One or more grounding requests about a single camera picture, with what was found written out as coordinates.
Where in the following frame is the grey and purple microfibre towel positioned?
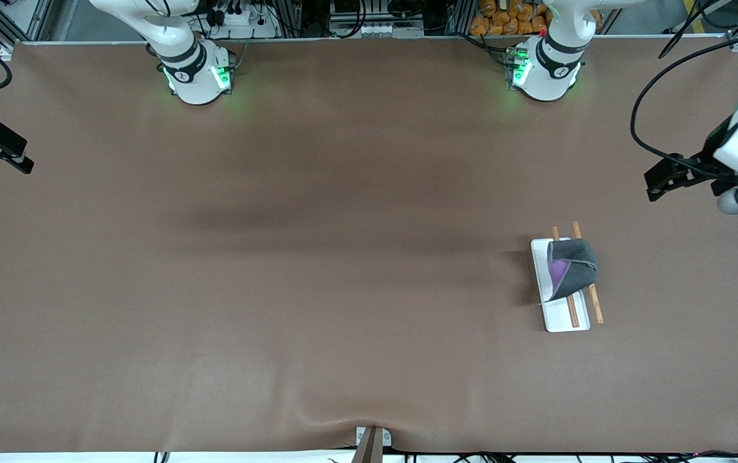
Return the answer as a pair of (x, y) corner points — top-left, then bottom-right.
(545, 238), (600, 304)

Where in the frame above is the white rack with wooden rods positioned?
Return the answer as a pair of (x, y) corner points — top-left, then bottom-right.
(530, 222), (605, 333)

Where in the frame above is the orange packaged items pile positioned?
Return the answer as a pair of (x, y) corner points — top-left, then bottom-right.
(470, 0), (553, 37)

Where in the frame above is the brown table mat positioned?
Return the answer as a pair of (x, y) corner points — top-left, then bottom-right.
(0, 39), (738, 454)

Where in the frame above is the white power strip with plugs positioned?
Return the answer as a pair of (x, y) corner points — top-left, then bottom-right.
(203, 0), (281, 39)

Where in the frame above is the metal table edge clamp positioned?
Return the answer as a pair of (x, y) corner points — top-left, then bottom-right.
(355, 426), (392, 463)

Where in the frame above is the aluminium frame profile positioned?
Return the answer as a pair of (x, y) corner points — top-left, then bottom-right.
(0, 0), (54, 52)

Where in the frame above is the black loose cable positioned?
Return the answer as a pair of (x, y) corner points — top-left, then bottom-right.
(658, 0), (730, 60)

